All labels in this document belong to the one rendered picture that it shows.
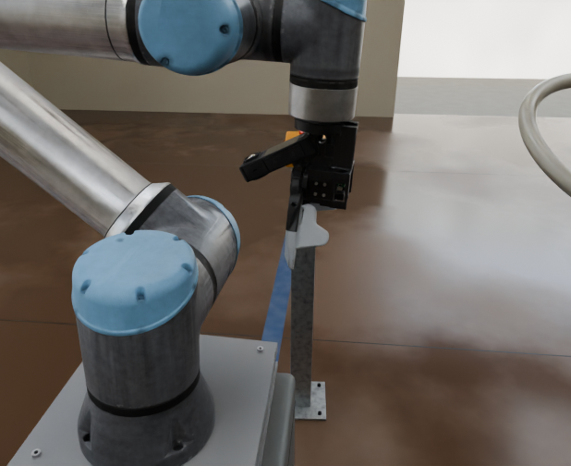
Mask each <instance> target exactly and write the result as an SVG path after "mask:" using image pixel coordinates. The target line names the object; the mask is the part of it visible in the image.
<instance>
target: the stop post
mask: <svg viewBox="0 0 571 466"><path fill-rule="evenodd" d="M298 135H299V131H288V132H287V133H286V136H285V140H286V141H287V140H290V139H292V138H294V137H296V136H298ZM314 277H315V247H310V248H302V249H297V251H296V258H295V263H294V269H291V357H290V374H292V375H293V376H294V377H295V382H296V384H295V401H296V404H295V420H309V421H326V403H325V382H312V381H311V366H312V336H313V306H314Z"/></svg>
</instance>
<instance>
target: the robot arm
mask: <svg viewBox="0 0 571 466"><path fill-rule="evenodd" d="M366 7H367V0H0V49H7V50H17V51H27V52H36V53H46V54H55V55H73V56H83V57H92V58H101V59H111V60H120V61H130V62H137V63H139V64H142V65H145V66H146V65H147V66H157V67H166V68H167V69H169V70H172V71H174V72H176V73H179V74H183V75H188V76H201V75H206V74H210V73H213V72H214V71H217V70H219V69H220V68H222V67H224V66H225V65H228V64H230V63H234V62H236V61H238V60H240V59H247V60H260V61H271V62H282V63H289V64H290V80H289V81H290V84H289V101H288V114H289V115H290V116H292V117H293V118H294V119H295V126H294V127H295V128H296V129H298V130H300V131H303V132H304V133H302V134H300V135H298V136H296V137H294V138H292V139H290V140H287V141H284V142H282V143H279V144H277V145H275V146H274V147H272V148H269V149H267V150H265V151H263V152H256V153H253V154H251V155H249V156H248V157H246V158H245V159H244V161H243V162H244V163H243V164H242V165H241V166H240V168H239V170H240V172H241V174H242V176H243V177H244V179H245V180H246V181H247V182H250V181H252V180H257V179H260V178H263V177H265V176H266V175H267V174H269V173H271V172H273V171H275V170H277V169H279V168H282V167H284V166H288V165H290V164H292V165H293V170H292V174H291V183H290V197H289V203H288V209H287V219H286V227H285V229H286V231H285V259H286V262H287V265H288V268H290V269H294V263H295V258H296V251H297V249H302V248H310V247H318V246H323V245H325V244H326V243H327V242H328V240H329V233H328V232H327V231H326V230H325V229H324V228H322V227H320V226H319V225H317V223H316V214H317V211H327V210H336V209H343V210H346V203H347V199H348V193H349V192H351V188H352V180H353V172H354V164H355V159H354V153H355V145H356V137H357V133H358V122H357V121H350V120H352V119H353V118H354V117H355V110H356V102H357V94H358V75H359V67H360V59H361V51H362V43H363V35H364V27H365V22H367V18H366ZM323 135H324V136H325V137H326V138H323ZM0 156H1V157H2V158H4V159H5V160H6V161H7V162H9V163H10V164H11V165H12V166H13V167H15V168H16V169H17V170H18V171H20V172H21V173H22V174H24V175H25V176H26V177H27V178H29V179H30V180H32V181H33V182H34V183H35V184H37V185H38V186H39V187H41V188H42V189H43V190H45V191H46V192H47V193H49V194H50V195H51V196H53V197H54V198H55V199H56V200H58V201H59V202H61V203H62V204H63V205H64V206H65V207H66V208H67V209H69V210H70V211H71V212H73V213H74V214H75V215H77V216H78V217H79V218H81V219H82V220H83V221H84V222H86V223H87V224H88V225H90V226H91V227H92V228H94V229H95V230H96V231H98V232H99V233H100V234H102V235H103V236H104V239H102V240H100V241H98V242H96V243H94V244H93V245H91V246H90V247H89V248H88V249H87V250H86V251H85V252H84V253H83V254H82V255H81V256H80V257H79V258H78V259H77V261H76V263H75V265H74V268H73V272H72V294H71V298H72V305H73V309H74V312H75V315H76V321H77V327H78V333H79V344H80V350H81V356H82V362H83V368H84V373H85V380H86V386H87V392H86V395H85V398H84V400H83V404H82V407H81V410H80V413H79V418H78V436H79V445H80V449H81V451H82V453H83V455H84V457H85V458H86V460H87V461H88V462H89V463H90V464H91V465H92V466H181V465H183V464H184V463H186V462H187V461H189V460H191V459H192V458H193V457H194V456H195V455H197V454H198V453H199V452H200V450H201V449H202V448H203V447H204V446H205V444H206V443H207V441H208V440H209V438H210V436H211V434H212V431H213V427H214V421H215V407H214V400H213V394H212V391H211V390H210V388H209V387H208V385H207V383H206V381H205V379H204V377H203V376H202V374H201V372H200V329H201V326H202V324H203V322H204V320H205V318H206V317H207V315H208V313H209V311H210V309H211V308H212V306H213V304H214V302H215V301H216V299H217V297H218V295H219V293H220V291H221V290H222V288H223V286H224V284H225V281H226V280H227V279H228V277H229V275H230V274H231V273H232V271H233V270H234V268H235V265H236V263H237V256H238V253H239V249H240V233H239V229H238V226H237V222H236V220H235V218H234V217H233V216H232V215H231V213H230V212H229V211H227V210H226V209H225V208H224V206H223V205H222V204H220V203H219V202H218V201H216V200H214V199H211V198H209V197H205V196H200V195H192V196H186V195H185V194H183V193H182V192H181V191H180V190H178V189H177V188H176V187H175V186H173V185H172V184H171V183H169V182H165V183H151V182H149V181H148V180H147V179H145V178H144V177H143V176H141V175H140V174H139V173H138V172H137V171H135V170H134V169H133V168H132V167H130V166H129V165H128V164H126V163H125V162H124V161H123V160H121V159H120V158H119V157H118V156H116V155H115V154H114V153H112V152H111V151H110V150H109V149H108V148H106V147H105V146H104V145H103V144H101V143H100V142H99V141H97V140H96V139H95V138H94V137H92V135H91V134H90V133H88V132H87V131H86V130H85V129H83V128H82V127H81V126H80V125H78V124H77V123H76V122H75V121H73V120H72V119H71V118H70V117H68V116H67V115H66V114H64V113H63V112H62V111H61V110H59V109H58V108H57V107H56V106H55V105H53V104H52V103H51V102H49V101H48V100H47V99H46V98H44V97H43V96H42V95H41V94H39V93H38V92H37V91H35V90H34V89H33V88H32V87H31V86H30V85H29V84H28V83H27V82H25V81H24V80H23V79H21V78H20V77H19V76H18V75H16V74H15V73H14V72H13V71H11V70H10V69H9V68H8V67H6V66H5V65H4V64H3V63H1V62H0ZM344 199H345V201H344V202H343V200H344ZM337 200H340V201H337ZM301 219H302V223H301ZM110 413H111V414H110Z"/></svg>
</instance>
